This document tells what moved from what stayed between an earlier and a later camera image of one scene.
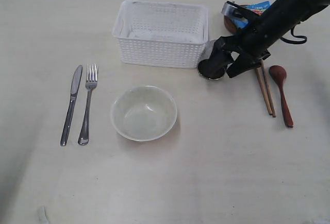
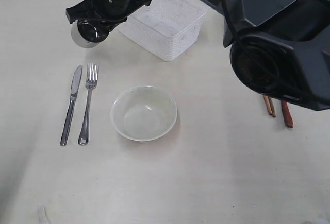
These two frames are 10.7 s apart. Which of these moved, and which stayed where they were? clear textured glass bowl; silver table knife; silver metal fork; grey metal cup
Moved: grey metal cup
Stayed: silver table knife; silver metal fork; clear textured glass bowl
